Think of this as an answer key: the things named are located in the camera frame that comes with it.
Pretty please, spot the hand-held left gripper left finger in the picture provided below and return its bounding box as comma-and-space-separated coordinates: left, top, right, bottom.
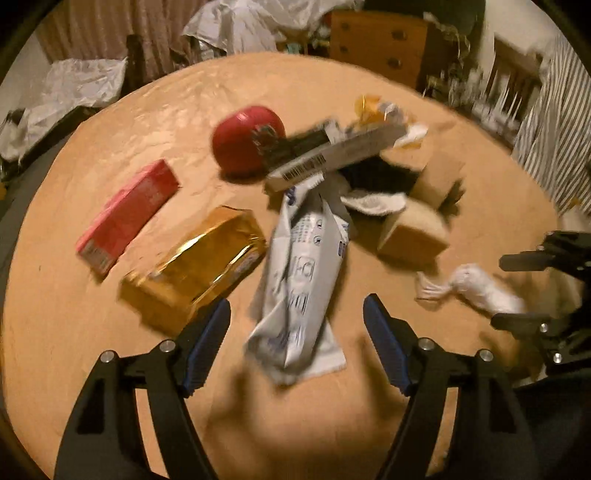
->
54, 298, 232, 480

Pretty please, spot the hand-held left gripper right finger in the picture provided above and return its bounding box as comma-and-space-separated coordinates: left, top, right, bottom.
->
362, 293, 539, 480

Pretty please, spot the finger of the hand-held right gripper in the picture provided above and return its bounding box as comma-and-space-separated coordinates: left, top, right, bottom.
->
499, 230, 591, 280
490, 311, 591, 366

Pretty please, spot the white tissue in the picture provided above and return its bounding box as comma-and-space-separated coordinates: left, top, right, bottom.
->
416, 263, 527, 315

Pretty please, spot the gold foil package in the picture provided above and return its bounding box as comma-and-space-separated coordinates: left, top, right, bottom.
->
119, 205, 269, 335

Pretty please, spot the white plastic wrapper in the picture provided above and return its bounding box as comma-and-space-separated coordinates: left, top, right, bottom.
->
245, 180, 354, 386

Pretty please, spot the brown cardboard box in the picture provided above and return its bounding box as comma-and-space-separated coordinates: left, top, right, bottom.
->
410, 150, 466, 210
376, 203, 451, 267

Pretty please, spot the long white barcode box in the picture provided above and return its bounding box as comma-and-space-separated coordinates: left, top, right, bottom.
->
265, 121, 409, 193

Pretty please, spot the white cloth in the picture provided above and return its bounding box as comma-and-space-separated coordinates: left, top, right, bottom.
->
342, 191, 409, 217

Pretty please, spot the striped cloth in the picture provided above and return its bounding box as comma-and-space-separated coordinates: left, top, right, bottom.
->
512, 34, 591, 213

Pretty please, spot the red cardboard box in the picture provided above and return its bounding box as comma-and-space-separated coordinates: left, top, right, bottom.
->
75, 159, 181, 273

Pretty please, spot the tan blanket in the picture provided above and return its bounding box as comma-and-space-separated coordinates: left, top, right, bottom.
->
0, 52, 573, 480

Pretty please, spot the red round ball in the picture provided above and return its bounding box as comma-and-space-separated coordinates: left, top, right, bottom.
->
211, 105, 286, 176

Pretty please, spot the yellow plastic wrapper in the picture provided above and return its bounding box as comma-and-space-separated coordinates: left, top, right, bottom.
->
353, 93, 430, 151

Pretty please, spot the wooden dresser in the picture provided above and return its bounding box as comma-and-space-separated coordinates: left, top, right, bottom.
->
329, 10, 430, 88

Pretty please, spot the crumpled clear plastic sheet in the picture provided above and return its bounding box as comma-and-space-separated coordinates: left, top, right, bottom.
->
0, 58, 127, 160
182, 0, 365, 56

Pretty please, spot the dark chair back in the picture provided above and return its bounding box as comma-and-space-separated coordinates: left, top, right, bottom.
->
126, 34, 144, 88

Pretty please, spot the brown curtain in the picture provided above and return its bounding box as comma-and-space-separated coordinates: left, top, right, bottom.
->
37, 0, 204, 70

